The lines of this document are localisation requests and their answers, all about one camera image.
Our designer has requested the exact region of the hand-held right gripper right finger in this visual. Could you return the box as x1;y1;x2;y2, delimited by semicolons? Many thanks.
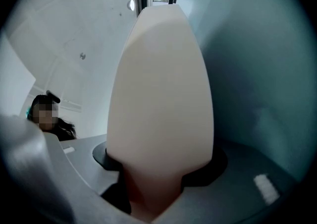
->
152;140;301;224

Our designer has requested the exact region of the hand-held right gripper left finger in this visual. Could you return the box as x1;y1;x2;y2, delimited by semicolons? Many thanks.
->
0;113;149;224

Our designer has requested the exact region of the black head-mounted camera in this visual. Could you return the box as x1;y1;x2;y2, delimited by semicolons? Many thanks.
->
46;90;61;104

